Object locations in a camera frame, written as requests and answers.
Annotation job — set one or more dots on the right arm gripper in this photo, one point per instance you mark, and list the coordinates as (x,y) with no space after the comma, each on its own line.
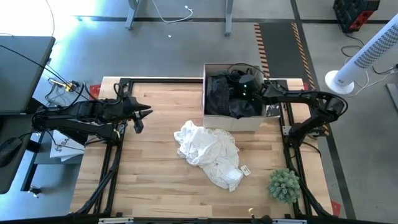
(250,87)

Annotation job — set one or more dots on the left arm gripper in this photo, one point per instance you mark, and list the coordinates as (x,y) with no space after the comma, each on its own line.
(130,109)

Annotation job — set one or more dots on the dark knit sweater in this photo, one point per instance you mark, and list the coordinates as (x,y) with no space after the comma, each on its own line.
(217,93)

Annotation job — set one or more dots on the white garment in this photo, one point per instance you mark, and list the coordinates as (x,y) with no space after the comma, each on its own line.
(208,149)

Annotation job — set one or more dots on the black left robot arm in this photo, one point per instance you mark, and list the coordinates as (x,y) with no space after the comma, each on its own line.
(77,115)

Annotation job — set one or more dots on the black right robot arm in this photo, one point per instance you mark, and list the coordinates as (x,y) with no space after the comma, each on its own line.
(295,96)

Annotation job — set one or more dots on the black paperback book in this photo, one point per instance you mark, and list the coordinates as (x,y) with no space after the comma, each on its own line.
(273,110)

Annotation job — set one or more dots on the beige open storage box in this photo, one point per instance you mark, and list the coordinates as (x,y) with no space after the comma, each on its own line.
(230,124)

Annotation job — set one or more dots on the red table clamp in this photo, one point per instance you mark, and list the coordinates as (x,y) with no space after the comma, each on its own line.
(335,208)
(94,91)
(305,86)

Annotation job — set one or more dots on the grey table leg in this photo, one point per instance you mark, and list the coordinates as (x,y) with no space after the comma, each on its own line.
(229,17)
(132,14)

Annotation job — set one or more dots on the white printed papers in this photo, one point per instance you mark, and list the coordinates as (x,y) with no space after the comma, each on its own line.
(66,149)

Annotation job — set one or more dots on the white tower fan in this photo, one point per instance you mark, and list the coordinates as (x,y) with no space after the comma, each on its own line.
(339,81)

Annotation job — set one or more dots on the small artificial green plant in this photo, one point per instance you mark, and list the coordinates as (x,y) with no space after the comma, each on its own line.
(283,186)

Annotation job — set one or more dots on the grey desk panel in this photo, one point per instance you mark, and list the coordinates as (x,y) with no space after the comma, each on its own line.
(21,74)

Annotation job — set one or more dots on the black and red crate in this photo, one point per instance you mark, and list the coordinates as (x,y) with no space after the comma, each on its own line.
(354,14)

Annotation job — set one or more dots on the black object with beige tip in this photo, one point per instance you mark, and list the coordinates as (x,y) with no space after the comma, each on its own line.
(262,220)

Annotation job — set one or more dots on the small desk caster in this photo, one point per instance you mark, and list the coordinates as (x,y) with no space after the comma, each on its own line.
(35,191)

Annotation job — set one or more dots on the black computer mouse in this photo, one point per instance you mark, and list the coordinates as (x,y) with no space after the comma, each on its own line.
(10,151)

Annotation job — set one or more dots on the grey furniture foot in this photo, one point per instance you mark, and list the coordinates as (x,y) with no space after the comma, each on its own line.
(392,96)

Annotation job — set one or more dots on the dark desk top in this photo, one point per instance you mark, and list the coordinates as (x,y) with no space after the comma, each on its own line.
(12,177)

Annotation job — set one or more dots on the black metal table frame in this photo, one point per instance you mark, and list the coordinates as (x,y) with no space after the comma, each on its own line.
(161,80)

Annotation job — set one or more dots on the silver metal bracket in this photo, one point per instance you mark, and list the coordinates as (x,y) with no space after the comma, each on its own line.
(115,220)
(289,221)

